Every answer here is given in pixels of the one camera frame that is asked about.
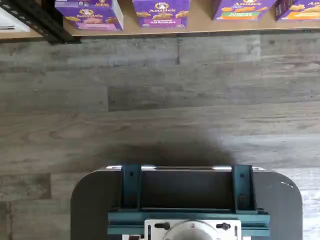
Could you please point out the purple Annie's box pink patch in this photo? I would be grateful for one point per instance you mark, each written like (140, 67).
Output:
(92, 18)

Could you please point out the grey rounded robot base platform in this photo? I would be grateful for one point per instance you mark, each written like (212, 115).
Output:
(87, 212)

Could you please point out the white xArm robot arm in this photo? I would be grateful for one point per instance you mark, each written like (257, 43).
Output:
(192, 235)

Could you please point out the wooden shelf board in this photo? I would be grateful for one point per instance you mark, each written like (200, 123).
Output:
(15, 35)
(200, 30)

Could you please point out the purple Annie's box violet patch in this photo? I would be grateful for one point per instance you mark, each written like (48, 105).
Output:
(162, 15)

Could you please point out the purple Annie's box green patch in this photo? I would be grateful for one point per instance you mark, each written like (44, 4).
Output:
(240, 11)

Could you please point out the purple Annie's box orange patch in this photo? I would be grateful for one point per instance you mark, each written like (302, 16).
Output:
(302, 12)

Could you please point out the black metal shelving rack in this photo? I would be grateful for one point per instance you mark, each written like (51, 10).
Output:
(50, 30)

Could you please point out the teal metal frame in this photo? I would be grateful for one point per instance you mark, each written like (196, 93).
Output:
(130, 187)

